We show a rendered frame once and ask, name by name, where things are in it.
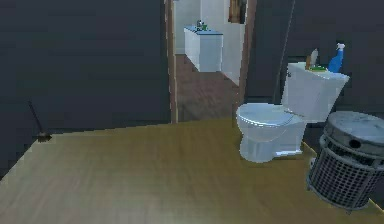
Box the brown scrub brush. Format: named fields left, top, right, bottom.
left=305, top=48, right=320, bottom=71

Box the white cabinet with blue top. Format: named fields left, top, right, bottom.
left=183, top=25, right=224, bottom=73

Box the white toilet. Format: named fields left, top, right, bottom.
left=235, top=61, right=351, bottom=164

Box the grey mesh waste bin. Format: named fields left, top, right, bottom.
left=306, top=111, right=384, bottom=211

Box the brown framed wall picture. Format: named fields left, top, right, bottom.
left=228, top=0, right=248, bottom=25

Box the blue spray bottle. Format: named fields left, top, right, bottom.
left=327, top=42, right=346, bottom=74

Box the dark open room door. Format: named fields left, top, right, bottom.
left=244, top=0, right=296, bottom=104

